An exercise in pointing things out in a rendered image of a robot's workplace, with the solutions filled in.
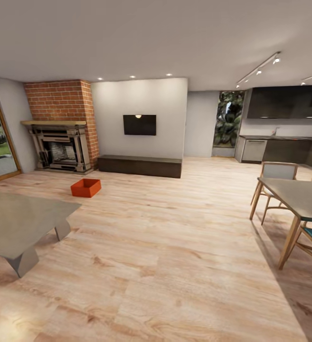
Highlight storage box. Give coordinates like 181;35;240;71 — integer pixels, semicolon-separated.
71;178;101;198

